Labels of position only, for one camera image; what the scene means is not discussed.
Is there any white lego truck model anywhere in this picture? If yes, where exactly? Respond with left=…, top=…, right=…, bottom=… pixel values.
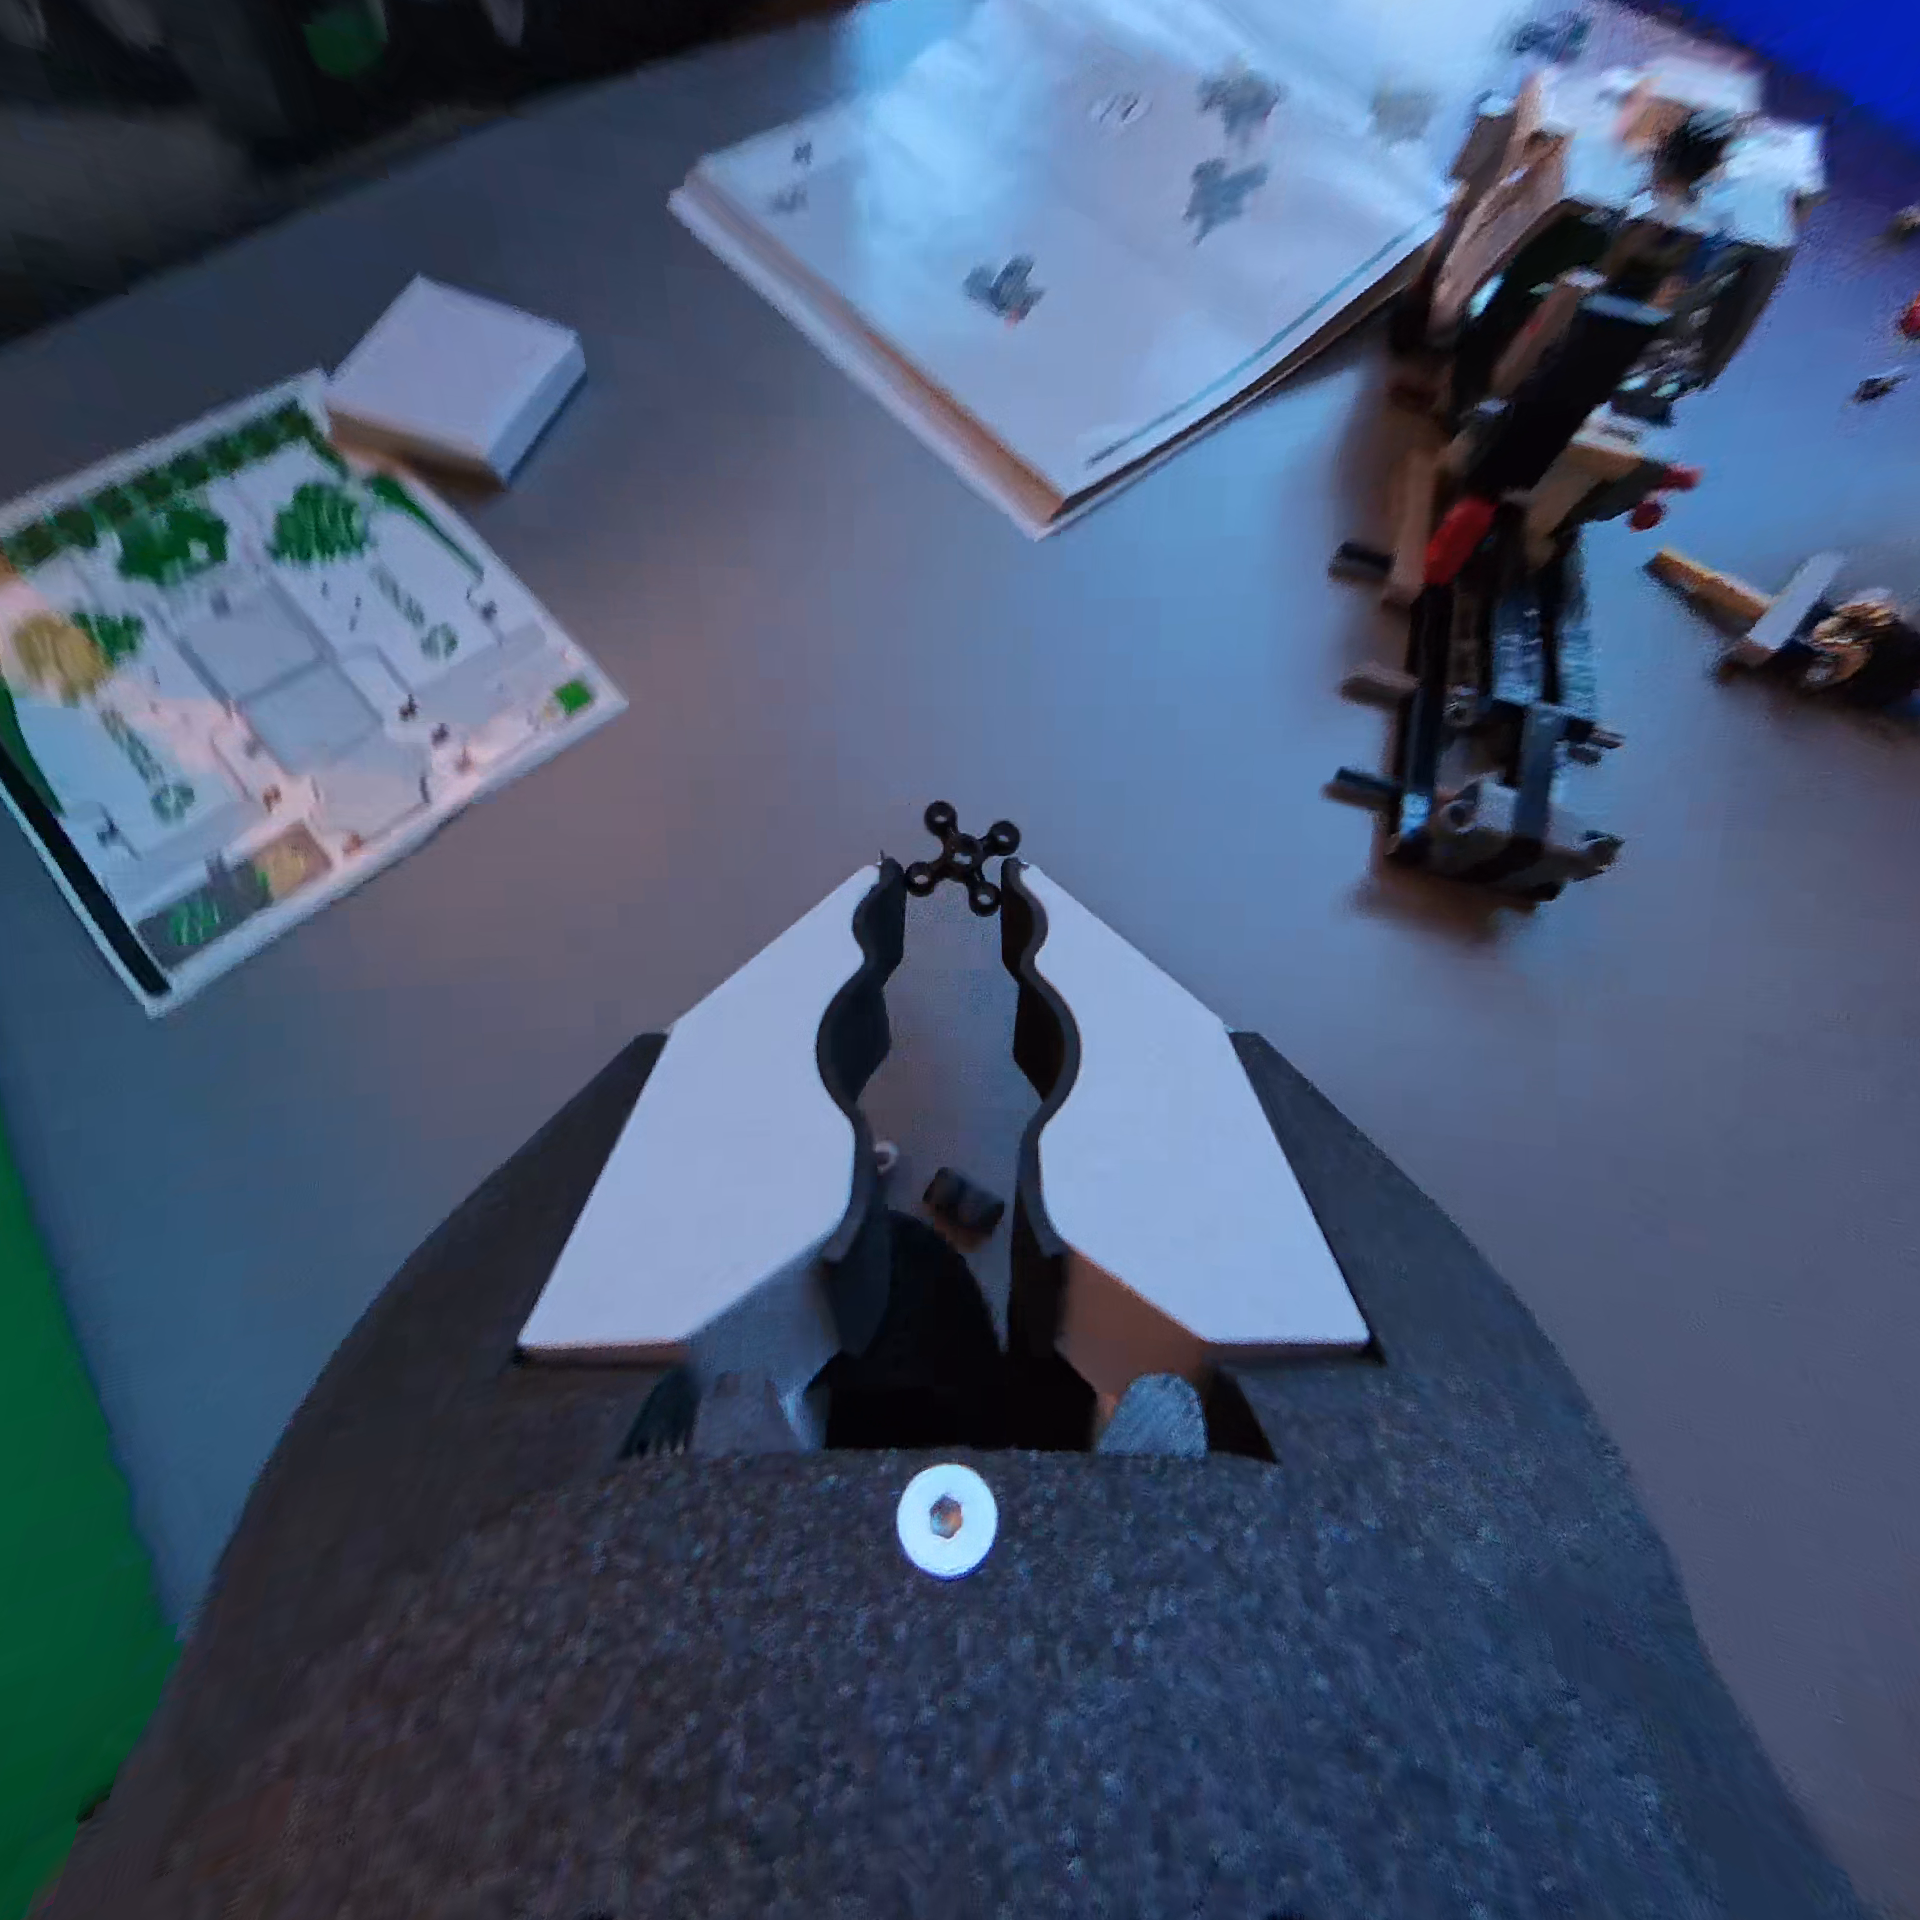
left=1325, top=53, right=1825, bottom=904

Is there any dark lego set box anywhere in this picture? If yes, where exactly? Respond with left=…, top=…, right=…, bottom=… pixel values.
left=0, top=0, right=847, bottom=344

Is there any dark round lego part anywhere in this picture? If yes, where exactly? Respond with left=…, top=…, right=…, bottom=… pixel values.
left=1807, top=595, right=1920, bottom=713

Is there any small white box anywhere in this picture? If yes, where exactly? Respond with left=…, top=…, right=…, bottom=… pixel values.
left=325, top=273, right=587, bottom=491

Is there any black cross lego piece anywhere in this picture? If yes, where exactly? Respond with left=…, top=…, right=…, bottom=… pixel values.
left=903, top=800, right=1025, bottom=918

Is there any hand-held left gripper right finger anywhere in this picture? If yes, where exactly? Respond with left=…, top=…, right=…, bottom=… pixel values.
left=999, top=858, right=1373, bottom=1394

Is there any grey lego beam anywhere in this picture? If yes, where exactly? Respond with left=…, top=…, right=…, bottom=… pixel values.
left=1721, top=550, right=1848, bottom=680

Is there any green plastic bin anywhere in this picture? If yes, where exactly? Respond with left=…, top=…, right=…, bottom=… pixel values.
left=0, top=1105, right=184, bottom=1920

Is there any blue sheet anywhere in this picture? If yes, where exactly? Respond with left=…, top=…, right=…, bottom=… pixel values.
left=1656, top=0, right=1920, bottom=152

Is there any yellow lego axle piece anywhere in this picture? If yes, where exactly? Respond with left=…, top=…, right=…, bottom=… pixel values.
left=1645, top=545, right=1776, bottom=627

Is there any green printed sticker sheet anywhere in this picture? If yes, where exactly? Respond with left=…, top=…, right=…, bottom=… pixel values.
left=0, top=369, right=631, bottom=1018

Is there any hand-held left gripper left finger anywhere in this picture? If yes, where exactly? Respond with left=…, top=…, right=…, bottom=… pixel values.
left=517, top=856, right=907, bottom=1454

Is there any open instruction book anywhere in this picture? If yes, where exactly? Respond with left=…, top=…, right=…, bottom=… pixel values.
left=667, top=0, right=1470, bottom=543

